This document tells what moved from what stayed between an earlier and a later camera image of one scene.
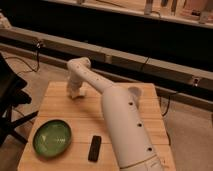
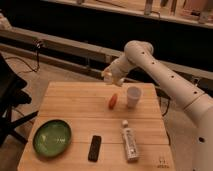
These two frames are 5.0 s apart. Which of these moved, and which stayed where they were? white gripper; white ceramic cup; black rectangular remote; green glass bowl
Moved: white gripper
Stayed: black rectangular remote; green glass bowl; white ceramic cup
